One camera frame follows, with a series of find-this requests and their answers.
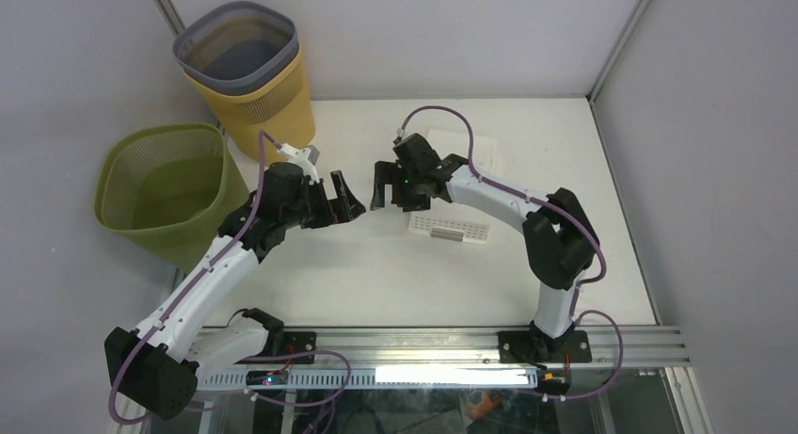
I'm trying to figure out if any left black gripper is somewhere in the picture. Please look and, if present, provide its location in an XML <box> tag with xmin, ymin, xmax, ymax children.
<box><xmin>280</xmin><ymin>170</ymin><xmax>363</xmax><ymax>230</ymax></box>

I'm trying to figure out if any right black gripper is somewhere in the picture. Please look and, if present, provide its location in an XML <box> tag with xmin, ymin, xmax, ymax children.
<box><xmin>370</xmin><ymin>161</ymin><xmax>430</xmax><ymax>214</ymax></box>

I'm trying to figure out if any white perforated plastic basket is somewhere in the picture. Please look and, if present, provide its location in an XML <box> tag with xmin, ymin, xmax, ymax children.
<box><xmin>408</xmin><ymin>129</ymin><xmax>503</xmax><ymax>244</ymax></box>

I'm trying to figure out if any green slatted waste bin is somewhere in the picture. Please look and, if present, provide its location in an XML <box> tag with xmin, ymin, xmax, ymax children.
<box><xmin>94</xmin><ymin>123</ymin><xmax>249</xmax><ymax>272</ymax></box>

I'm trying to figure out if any grey slatted waste bin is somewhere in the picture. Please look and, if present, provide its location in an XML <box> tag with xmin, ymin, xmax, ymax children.
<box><xmin>172</xmin><ymin>1</ymin><xmax>299</xmax><ymax>96</ymax></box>

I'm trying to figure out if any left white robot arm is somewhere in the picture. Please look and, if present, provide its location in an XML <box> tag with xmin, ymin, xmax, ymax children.
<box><xmin>104</xmin><ymin>162</ymin><xmax>366</xmax><ymax>420</ymax></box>

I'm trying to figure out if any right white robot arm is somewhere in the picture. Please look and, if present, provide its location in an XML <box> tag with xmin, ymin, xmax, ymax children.
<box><xmin>371</xmin><ymin>134</ymin><xmax>600</xmax><ymax>363</ymax></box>

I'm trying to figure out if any yellow slatted waste bin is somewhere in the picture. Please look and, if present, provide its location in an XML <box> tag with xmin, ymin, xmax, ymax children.
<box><xmin>188</xmin><ymin>51</ymin><xmax>315</xmax><ymax>160</ymax></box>

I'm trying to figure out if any orange object under table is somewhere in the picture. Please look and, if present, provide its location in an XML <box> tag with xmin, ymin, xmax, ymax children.
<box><xmin>464</xmin><ymin>390</ymin><xmax>503</xmax><ymax>422</ymax></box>

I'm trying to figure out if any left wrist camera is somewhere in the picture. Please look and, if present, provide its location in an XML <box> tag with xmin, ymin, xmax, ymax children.
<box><xmin>278</xmin><ymin>143</ymin><xmax>322</xmax><ymax>185</ymax></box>

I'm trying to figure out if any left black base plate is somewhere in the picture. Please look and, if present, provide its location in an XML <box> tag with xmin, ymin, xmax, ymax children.
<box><xmin>238</xmin><ymin>330</ymin><xmax>317</xmax><ymax>364</ymax></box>

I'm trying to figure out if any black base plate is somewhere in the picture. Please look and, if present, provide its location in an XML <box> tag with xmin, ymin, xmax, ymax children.
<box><xmin>238</xmin><ymin>330</ymin><xmax>317</xmax><ymax>364</ymax></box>
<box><xmin>497</xmin><ymin>330</ymin><xmax>593</xmax><ymax>365</ymax></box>

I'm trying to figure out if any white slotted cable duct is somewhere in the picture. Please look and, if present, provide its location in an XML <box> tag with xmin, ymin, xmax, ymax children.
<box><xmin>199</xmin><ymin>365</ymin><xmax>537</xmax><ymax>392</ymax></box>

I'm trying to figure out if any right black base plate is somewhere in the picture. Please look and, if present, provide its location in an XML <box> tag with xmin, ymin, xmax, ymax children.
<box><xmin>497</xmin><ymin>330</ymin><xmax>593</xmax><ymax>365</ymax></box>

